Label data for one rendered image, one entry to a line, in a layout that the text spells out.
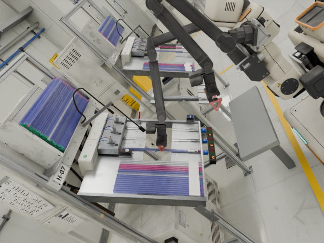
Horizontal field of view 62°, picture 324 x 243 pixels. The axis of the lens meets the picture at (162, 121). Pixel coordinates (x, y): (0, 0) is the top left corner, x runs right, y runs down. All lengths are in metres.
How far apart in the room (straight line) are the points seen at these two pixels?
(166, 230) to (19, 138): 1.01
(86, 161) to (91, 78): 1.31
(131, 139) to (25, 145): 0.67
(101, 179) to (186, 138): 0.63
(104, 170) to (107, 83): 1.30
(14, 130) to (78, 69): 1.40
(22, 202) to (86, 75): 1.46
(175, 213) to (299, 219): 0.82
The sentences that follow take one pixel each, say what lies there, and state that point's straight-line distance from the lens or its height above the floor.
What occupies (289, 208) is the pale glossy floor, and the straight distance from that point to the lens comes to 2.15.
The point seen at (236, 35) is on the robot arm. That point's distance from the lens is 1.33.
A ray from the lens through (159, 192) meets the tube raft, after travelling 1.54.
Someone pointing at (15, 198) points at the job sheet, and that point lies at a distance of 1.78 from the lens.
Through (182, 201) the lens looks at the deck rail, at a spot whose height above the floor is 0.79.
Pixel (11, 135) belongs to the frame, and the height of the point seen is 1.65.
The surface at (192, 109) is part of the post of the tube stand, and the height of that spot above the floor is 0.70.
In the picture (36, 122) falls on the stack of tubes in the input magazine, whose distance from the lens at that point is 1.60.
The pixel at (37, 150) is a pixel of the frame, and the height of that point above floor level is 1.51.
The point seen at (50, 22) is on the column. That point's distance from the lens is 4.88.
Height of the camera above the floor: 1.74
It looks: 25 degrees down
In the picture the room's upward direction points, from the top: 49 degrees counter-clockwise
